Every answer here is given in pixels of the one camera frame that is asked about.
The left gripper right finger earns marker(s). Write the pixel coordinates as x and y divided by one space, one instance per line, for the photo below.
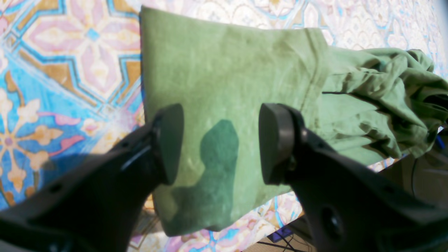
348 207

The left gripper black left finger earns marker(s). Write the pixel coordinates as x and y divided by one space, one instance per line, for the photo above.
95 207

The olive green t-shirt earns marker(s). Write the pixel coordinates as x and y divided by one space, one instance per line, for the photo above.
369 105

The patterned tile tablecloth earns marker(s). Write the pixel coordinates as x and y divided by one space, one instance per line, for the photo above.
70 69

